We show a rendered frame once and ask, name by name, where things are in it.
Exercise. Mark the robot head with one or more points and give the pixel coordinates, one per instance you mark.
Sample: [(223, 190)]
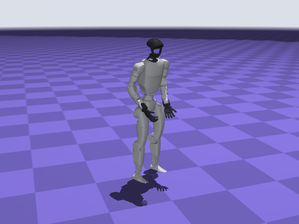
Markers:
[(154, 43)]

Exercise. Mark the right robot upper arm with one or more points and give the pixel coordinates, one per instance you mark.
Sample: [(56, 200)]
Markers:
[(138, 68)]

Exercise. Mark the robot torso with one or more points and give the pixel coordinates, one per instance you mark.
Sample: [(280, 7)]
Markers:
[(150, 80)]

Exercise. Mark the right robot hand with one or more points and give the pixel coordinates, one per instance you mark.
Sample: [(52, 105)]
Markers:
[(148, 113)]

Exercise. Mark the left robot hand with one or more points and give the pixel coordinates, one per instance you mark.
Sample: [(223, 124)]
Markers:
[(168, 110)]

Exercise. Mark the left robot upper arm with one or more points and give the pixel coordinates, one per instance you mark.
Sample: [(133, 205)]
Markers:
[(166, 66)]

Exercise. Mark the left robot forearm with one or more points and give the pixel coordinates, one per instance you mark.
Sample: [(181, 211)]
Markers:
[(164, 95)]

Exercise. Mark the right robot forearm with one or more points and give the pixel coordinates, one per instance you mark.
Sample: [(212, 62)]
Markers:
[(133, 94)]

